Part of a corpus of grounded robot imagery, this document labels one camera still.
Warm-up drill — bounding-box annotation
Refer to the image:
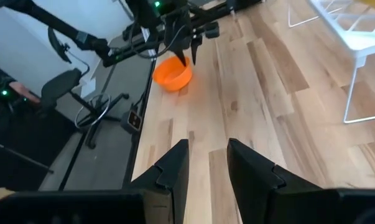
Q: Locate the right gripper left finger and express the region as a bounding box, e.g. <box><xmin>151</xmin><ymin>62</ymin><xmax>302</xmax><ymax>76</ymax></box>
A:
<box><xmin>0</xmin><ymin>138</ymin><xmax>190</xmax><ymax>224</ymax></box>

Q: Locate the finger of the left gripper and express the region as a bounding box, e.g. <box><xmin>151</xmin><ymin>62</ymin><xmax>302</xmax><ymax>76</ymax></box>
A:
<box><xmin>169</xmin><ymin>46</ymin><xmax>188</xmax><ymax>67</ymax></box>
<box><xmin>190</xmin><ymin>35</ymin><xmax>203</xmax><ymax>65</ymax></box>

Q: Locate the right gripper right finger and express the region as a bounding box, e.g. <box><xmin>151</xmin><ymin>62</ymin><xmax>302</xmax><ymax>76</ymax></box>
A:
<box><xmin>226</xmin><ymin>138</ymin><xmax>375</xmax><ymax>224</ymax></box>

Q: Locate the orange plastic bowl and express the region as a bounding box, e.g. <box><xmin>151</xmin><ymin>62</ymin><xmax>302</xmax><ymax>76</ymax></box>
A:
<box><xmin>152</xmin><ymin>55</ymin><xmax>193</xmax><ymax>93</ymax></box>

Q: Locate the black stool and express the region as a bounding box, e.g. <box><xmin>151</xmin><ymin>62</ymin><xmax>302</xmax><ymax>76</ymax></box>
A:
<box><xmin>39</xmin><ymin>67</ymin><xmax>131</xmax><ymax>150</ymax></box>

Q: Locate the person's hand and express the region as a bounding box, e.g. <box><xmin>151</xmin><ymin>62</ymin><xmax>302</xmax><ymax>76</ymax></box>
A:
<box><xmin>8</xmin><ymin>80</ymin><xmax>42</xmax><ymax>105</ymax></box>

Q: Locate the small grey camera box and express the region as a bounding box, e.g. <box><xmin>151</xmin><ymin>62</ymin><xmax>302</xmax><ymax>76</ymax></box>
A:
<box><xmin>121</xmin><ymin>108</ymin><xmax>143</xmax><ymax>131</ymax></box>

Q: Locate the white wire shelf rack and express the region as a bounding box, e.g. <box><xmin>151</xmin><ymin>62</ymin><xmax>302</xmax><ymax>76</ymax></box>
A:
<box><xmin>287</xmin><ymin>0</ymin><xmax>375</xmax><ymax>124</ymax></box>

